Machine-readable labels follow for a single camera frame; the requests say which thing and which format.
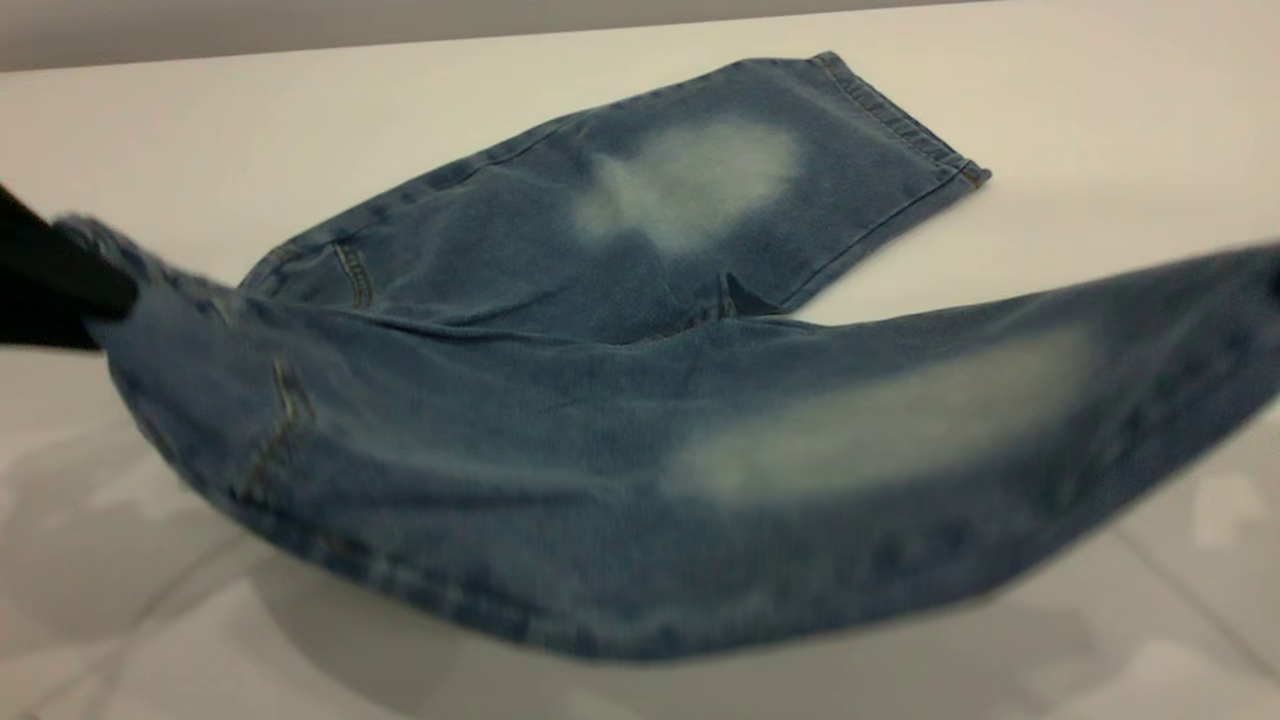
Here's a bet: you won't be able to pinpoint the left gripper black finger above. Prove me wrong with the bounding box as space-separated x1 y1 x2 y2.
0 184 140 322
0 300 102 351

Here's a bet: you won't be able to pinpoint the blue denim shorts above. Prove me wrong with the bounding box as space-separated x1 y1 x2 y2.
55 50 1280 663

